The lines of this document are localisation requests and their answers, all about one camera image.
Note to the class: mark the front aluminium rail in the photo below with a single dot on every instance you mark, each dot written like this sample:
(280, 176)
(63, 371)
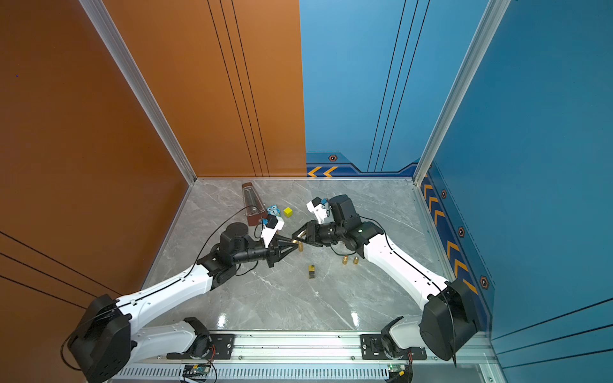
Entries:
(319, 356)

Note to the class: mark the right green circuit board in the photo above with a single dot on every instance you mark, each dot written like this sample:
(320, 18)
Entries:
(402, 376)

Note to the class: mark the green circuit board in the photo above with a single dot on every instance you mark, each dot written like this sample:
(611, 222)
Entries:
(197, 373)
(402, 376)

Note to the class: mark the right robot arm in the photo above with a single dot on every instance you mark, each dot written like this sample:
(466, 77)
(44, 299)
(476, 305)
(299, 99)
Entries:
(449, 316)

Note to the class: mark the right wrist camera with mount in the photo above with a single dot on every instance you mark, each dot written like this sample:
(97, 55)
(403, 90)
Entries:
(319, 208)

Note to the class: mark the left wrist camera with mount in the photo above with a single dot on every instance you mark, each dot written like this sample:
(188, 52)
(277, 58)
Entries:
(271, 225)

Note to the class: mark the right aluminium corner post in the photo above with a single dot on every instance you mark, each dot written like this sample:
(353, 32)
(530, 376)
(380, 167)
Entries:
(486, 30)

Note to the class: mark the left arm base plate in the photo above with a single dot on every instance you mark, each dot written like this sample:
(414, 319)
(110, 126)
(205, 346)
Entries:
(215, 347)

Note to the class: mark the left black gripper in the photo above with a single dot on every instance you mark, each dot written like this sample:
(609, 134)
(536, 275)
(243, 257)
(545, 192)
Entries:
(273, 252)

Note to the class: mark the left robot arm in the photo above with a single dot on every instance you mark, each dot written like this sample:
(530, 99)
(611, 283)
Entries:
(112, 332)

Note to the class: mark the aluminium corner post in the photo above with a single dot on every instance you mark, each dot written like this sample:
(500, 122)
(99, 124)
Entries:
(115, 44)
(486, 30)

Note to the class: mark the dark red metronome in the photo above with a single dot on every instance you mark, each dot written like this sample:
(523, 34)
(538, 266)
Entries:
(255, 210)

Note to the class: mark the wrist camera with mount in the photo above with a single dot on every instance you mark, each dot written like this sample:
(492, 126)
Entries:
(271, 225)
(319, 208)

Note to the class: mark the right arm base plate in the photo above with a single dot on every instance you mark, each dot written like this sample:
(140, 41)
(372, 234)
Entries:
(382, 347)

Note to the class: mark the left aluminium corner post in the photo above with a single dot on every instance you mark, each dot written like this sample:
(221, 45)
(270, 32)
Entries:
(115, 44)

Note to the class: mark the blue owl toy cube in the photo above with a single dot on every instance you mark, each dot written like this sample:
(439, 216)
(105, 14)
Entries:
(273, 210)

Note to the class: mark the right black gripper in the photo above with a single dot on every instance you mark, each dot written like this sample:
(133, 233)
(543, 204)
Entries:
(312, 230)

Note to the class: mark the left green circuit board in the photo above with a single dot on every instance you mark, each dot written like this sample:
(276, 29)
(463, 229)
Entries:
(197, 373)

